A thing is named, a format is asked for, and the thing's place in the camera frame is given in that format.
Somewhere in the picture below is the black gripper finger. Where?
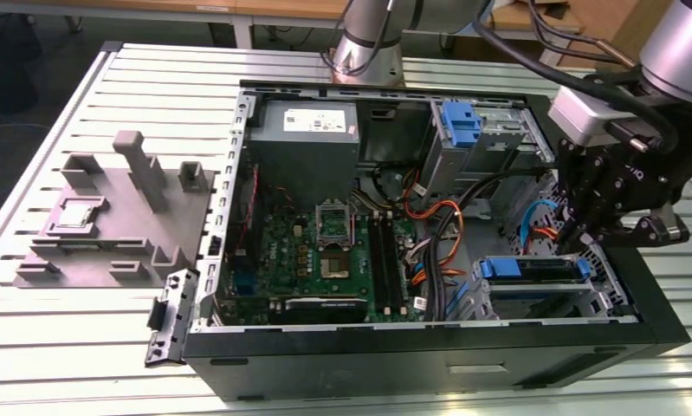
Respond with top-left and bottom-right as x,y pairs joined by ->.
574,146 -> 619,257
555,137 -> 590,257

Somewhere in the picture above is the orange red yellow power wire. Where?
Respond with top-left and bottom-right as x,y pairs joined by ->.
528,224 -> 564,257

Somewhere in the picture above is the silver disk bay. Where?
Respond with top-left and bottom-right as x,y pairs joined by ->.
446,255 -> 613,322

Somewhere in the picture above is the silver drive cage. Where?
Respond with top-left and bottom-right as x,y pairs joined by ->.
420,99 -> 558,196

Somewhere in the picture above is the blue plastic drive latch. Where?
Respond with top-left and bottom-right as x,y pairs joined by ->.
440,100 -> 480,148

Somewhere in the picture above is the wooden desk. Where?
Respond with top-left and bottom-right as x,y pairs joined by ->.
483,0 -> 587,66

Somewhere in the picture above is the black RAM slot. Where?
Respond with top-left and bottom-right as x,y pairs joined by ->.
368,211 -> 394,315

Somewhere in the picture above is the metal socket cover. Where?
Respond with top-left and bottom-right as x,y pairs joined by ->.
314,199 -> 359,252

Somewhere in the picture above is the grey power supply unit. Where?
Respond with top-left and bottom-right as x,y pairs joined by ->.
247,100 -> 362,209

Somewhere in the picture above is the CPU socket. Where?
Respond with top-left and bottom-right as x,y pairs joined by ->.
316,250 -> 356,281

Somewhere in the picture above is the black graphics card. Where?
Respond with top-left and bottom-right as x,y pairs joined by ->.
267,295 -> 370,324

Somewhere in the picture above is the green motherboard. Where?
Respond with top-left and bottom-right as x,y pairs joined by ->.
218,207 -> 434,324

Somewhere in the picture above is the black PC case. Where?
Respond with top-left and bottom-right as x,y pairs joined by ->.
180,79 -> 692,402

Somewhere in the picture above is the grey parts rack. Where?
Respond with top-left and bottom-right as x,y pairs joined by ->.
10,132 -> 218,292

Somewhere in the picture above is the green RAM stick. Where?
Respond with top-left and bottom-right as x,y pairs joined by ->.
56,242 -> 118,254

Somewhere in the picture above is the silver CPU chip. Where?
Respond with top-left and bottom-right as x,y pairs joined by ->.
56,205 -> 100,229

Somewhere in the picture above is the black office chair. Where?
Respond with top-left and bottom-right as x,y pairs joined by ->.
0,12 -> 42,114

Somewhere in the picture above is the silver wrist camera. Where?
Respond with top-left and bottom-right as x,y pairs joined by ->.
547,85 -> 622,146

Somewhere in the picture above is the blue wire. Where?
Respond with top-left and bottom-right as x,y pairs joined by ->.
518,200 -> 562,257

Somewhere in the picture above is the black camera bracket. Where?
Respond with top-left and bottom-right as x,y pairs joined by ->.
582,71 -> 671,109

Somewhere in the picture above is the orange red wire bundle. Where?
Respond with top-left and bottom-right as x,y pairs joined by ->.
403,199 -> 468,278

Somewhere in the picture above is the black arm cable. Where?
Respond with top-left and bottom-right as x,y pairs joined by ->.
472,0 -> 681,152

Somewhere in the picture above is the black cable bundle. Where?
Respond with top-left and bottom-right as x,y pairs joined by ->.
423,166 -> 555,322

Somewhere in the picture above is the thin red wire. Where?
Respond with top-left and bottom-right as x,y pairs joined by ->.
222,163 -> 262,263

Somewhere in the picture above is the silver expansion slot bracket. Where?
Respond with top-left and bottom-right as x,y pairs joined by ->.
144,267 -> 202,369

